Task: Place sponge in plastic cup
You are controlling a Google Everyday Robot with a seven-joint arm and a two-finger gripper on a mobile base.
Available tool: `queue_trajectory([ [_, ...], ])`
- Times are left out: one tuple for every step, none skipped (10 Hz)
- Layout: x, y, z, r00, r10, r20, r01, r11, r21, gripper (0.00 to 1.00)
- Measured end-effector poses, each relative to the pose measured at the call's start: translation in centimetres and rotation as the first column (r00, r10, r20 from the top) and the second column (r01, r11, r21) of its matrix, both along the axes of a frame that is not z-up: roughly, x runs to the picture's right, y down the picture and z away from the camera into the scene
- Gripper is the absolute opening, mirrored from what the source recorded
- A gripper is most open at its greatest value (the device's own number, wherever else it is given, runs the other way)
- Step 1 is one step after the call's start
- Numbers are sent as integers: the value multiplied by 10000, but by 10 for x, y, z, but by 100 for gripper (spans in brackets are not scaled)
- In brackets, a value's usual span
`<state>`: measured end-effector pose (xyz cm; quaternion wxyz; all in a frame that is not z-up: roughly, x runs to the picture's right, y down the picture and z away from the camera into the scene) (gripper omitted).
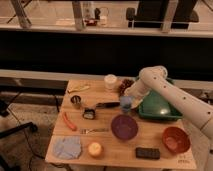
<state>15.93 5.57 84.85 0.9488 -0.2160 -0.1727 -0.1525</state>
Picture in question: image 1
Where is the black handled spatula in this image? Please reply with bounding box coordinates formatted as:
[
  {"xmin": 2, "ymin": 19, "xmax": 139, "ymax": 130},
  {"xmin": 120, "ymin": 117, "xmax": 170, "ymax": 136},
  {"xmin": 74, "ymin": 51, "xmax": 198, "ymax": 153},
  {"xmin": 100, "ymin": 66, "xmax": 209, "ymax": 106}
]
[{"xmin": 85, "ymin": 102, "xmax": 120, "ymax": 110}]

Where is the small black can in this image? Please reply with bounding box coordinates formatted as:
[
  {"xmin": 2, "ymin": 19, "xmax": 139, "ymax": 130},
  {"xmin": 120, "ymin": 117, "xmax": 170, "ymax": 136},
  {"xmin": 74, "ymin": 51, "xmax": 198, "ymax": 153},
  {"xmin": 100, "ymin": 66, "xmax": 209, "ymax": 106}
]
[{"xmin": 83, "ymin": 108, "xmax": 96, "ymax": 120}]

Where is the white plastic cup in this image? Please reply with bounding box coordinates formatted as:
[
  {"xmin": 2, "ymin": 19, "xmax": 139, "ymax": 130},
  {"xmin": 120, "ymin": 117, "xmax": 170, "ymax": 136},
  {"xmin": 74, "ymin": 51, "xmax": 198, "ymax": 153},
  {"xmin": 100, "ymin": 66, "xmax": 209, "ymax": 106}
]
[{"xmin": 104, "ymin": 74, "xmax": 118, "ymax": 91}]

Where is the silver fork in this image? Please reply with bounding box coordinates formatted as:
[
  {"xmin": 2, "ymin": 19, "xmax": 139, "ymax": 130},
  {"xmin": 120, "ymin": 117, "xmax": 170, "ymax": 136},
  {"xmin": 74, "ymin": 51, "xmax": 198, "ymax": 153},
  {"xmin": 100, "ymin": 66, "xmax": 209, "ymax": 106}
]
[{"xmin": 80, "ymin": 128, "xmax": 109, "ymax": 134}]

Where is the blue cloth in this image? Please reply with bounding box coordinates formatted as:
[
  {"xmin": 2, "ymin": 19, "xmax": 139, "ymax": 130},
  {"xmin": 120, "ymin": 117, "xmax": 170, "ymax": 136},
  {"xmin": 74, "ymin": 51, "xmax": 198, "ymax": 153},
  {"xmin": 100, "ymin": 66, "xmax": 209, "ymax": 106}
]
[{"xmin": 53, "ymin": 136, "xmax": 82, "ymax": 160}]

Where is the orange carrot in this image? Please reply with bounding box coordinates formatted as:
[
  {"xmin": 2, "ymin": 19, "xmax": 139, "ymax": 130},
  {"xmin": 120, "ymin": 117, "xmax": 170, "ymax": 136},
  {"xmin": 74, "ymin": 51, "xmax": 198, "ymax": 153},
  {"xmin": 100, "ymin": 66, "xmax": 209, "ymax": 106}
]
[{"xmin": 62, "ymin": 112, "xmax": 77, "ymax": 131}]

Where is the metal measuring cup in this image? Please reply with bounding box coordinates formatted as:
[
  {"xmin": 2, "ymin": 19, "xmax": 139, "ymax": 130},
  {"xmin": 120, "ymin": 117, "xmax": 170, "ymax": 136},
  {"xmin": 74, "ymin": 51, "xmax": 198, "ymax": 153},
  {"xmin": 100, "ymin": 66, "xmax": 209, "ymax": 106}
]
[{"xmin": 70, "ymin": 95, "xmax": 82, "ymax": 109}]

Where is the pine cone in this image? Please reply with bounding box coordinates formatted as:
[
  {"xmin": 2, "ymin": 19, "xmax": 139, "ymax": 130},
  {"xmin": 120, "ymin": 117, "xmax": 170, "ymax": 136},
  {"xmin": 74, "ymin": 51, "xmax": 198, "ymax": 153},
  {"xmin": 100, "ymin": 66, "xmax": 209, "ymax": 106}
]
[{"xmin": 118, "ymin": 79, "xmax": 134, "ymax": 96}]

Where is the green plastic bin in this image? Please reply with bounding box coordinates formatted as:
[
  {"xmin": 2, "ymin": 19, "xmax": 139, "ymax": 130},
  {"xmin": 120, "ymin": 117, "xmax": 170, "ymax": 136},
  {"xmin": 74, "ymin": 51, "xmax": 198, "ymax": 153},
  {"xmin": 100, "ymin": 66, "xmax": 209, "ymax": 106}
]
[{"xmin": 134, "ymin": 77, "xmax": 184, "ymax": 121}]

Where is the dark rectangular sponge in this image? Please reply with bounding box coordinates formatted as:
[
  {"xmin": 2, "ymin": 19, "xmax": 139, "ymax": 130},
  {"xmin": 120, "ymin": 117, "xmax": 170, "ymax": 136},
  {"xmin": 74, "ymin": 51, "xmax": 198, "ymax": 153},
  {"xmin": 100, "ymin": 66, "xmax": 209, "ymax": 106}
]
[{"xmin": 135, "ymin": 147, "xmax": 160, "ymax": 160}]

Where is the red bowl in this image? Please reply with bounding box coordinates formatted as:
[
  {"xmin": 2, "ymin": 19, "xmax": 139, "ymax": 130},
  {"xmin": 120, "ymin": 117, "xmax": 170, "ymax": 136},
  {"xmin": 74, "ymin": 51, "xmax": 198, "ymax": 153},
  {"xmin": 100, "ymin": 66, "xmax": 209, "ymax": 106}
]
[{"xmin": 162, "ymin": 127, "xmax": 191, "ymax": 154}]

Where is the black office chair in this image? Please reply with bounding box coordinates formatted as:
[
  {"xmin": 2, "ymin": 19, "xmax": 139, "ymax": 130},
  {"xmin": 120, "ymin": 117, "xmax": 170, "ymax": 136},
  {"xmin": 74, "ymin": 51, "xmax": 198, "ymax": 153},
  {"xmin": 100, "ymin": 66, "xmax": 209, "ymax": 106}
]
[{"xmin": 126, "ymin": 0, "xmax": 199, "ymax": 29}]

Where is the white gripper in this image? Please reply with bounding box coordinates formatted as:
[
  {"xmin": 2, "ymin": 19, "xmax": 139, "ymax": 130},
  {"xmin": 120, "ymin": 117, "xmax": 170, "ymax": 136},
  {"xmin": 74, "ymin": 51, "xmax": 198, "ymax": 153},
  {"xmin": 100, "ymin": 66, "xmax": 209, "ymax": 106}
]
[{"xmin": 124, "ymin": 80, "xmax": 150, "ymax": 109}]

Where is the blue plastic cup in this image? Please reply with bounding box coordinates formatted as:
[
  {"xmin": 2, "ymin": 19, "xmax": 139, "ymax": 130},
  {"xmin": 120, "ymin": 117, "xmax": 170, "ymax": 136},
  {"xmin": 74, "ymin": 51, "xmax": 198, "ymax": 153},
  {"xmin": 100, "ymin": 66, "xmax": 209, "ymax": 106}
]
[{"xmin": 120, "ymin": 96, "xmax": 132, "ymax": 113}]

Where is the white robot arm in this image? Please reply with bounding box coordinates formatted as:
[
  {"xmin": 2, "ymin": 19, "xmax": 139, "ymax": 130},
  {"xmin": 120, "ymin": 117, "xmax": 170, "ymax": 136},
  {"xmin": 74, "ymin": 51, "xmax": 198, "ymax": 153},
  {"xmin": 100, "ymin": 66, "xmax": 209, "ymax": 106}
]
[{"xmin": 125, "ymin": 66, "xmax": 213, "ymax": 140}]

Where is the yellow apple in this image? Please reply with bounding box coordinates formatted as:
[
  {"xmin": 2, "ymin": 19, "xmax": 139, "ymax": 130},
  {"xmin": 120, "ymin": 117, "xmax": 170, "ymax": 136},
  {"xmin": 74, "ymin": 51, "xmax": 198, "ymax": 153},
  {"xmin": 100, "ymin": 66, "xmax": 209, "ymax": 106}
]
[{"xmin": 88, "ymin": 142, "xmax": 103, "ymax": 157}]

